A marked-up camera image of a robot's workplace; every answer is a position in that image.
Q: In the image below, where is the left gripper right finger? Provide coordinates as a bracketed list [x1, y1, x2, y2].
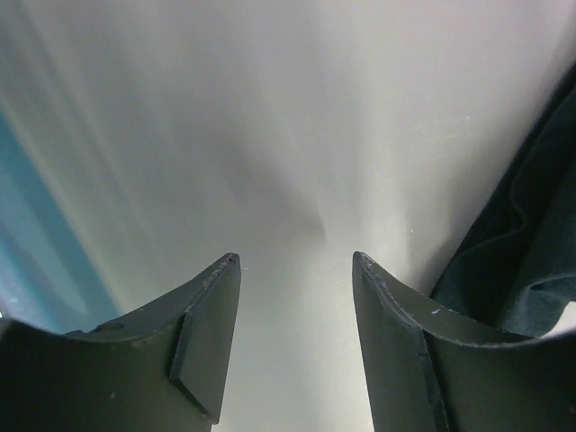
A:
[352, 252, 575, 431]

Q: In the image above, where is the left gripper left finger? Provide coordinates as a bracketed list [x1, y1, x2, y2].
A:
[1, 253, 240, 431]

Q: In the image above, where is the black t shirt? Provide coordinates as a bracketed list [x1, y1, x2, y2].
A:
[431, 68, 575, 338]

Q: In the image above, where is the blue laundry basket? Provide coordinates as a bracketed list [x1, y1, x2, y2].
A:
[1, 119, 121, 333]

